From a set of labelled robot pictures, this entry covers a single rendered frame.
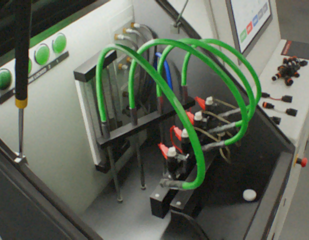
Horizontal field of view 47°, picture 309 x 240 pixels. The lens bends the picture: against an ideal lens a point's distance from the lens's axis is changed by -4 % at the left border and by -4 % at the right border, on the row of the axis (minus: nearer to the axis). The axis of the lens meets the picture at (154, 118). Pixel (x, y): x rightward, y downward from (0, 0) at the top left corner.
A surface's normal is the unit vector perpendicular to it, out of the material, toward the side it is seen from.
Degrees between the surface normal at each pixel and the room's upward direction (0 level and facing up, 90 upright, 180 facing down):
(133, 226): 0
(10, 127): 90
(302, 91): 0
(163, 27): 90
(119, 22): 90
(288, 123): 0
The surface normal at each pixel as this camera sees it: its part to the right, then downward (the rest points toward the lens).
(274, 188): -0.07, -0.80
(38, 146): 0.87, 0.25
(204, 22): -0.49, 0.55
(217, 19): 0.83, 0.04
